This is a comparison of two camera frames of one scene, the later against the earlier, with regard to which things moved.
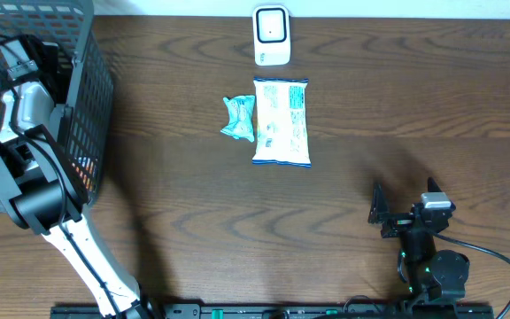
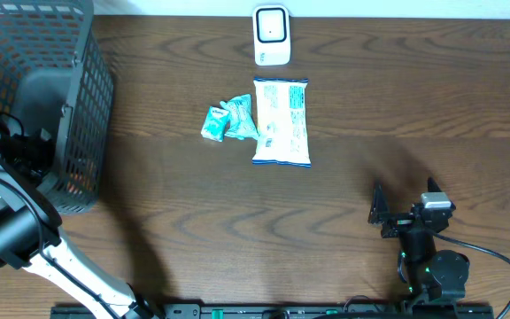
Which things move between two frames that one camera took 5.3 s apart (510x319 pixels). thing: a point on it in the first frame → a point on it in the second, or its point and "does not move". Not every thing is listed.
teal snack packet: [240, 124] does not move
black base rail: [292, 311] does not move
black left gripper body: [42, 49] → [25, 148]
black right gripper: [379, 214] does not move
